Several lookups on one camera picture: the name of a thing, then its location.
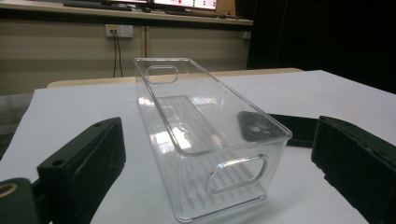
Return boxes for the black power cable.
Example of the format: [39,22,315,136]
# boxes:
[111,30,118,78]
[115,30,124,78]

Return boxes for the white paper sheet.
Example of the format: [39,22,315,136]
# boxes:
[0,69,396,224]

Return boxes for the computer monitor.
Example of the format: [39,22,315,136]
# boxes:
[152,0,219,12]

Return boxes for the black phone case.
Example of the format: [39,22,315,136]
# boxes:
[237,110,320,148]

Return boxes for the black keyboard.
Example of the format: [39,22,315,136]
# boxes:
[164,9,226,19]
[63,0,134,12]

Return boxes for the black curtain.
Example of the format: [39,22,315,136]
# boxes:
[247,0,396,94]

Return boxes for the long wooden desk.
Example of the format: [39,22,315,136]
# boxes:
[0,0,254,26]

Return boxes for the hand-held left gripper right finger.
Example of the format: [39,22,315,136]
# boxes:
[311,115,396,224]

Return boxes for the clear plastic storage bin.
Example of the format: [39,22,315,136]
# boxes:
[134,57,293,223]

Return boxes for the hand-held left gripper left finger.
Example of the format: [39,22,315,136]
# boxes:
[36,117,127,224]

